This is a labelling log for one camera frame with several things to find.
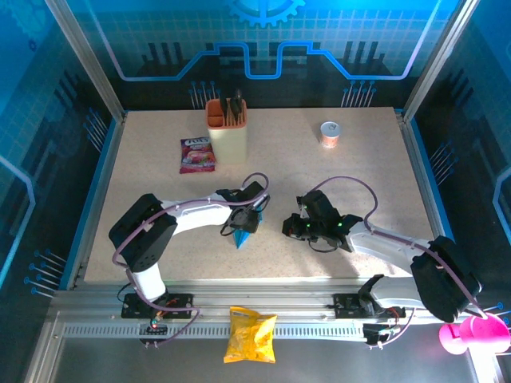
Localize left circuit board with LED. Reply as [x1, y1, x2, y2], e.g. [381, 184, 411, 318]
[138, 317, 168, 334]

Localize yellow chips bag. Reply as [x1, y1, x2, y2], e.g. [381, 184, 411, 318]
[223, 306, 279, 365]

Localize right circuit board with LED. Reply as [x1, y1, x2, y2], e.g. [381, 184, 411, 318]
[362, 322, 400, 346]

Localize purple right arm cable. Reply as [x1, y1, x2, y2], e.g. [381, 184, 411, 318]
[309, 176, 486, 350]

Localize blue cloth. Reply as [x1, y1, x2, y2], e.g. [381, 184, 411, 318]
[231, 211, 263, 251]

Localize short black kitchen utensil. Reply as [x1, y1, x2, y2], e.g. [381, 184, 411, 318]
[218, 94, 236, 120]

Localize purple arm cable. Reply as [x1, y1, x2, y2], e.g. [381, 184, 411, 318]
[112, 172, 271, 348]
[309, 176, 486, 350]

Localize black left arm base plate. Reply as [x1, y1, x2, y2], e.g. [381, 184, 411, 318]
[121, 293, 195, 319]

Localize slotted grey cable duct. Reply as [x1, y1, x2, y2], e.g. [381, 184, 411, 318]
[62, 322, 370, 341]

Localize circuit board with led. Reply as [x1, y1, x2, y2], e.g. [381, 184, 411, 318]
[362, 322, 400, 346]
[138, 317, 168, 334]

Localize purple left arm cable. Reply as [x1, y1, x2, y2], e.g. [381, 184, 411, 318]
[112, 172, 271, 348]

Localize pink plastic goblet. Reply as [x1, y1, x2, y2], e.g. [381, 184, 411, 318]
[438, 313, 511, 356]

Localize aluminium front rail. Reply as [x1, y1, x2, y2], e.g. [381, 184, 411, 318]
[50, 278, 480, 320]

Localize small orange can white lid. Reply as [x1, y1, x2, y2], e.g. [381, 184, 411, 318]
[319, 120, 342, 150]

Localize red candy bag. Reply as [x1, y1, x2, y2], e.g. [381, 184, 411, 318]
[178, 136, 217, 175]

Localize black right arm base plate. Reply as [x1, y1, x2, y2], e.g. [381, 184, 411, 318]
[333, 293, 406, 319]

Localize aluminium frame post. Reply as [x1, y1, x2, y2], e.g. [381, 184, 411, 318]
[44, 0, 128, 120]
[402, 0, 483, 120]

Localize aluminium side rail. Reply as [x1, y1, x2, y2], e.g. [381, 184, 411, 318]
[394, 109, 472, 290]
[65, 111, 129, 291]

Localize beige utensil holder orange rim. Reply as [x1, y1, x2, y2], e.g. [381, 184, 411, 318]
[205, 98, 249, 165]

